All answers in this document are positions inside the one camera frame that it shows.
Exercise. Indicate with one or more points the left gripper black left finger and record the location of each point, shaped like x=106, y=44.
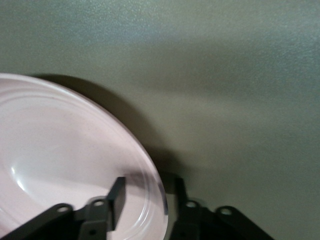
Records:
x=117, y=200

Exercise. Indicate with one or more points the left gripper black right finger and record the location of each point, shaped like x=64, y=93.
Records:
x=186, y=217

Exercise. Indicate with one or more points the pink plate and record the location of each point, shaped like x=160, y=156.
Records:
x=62, y=137

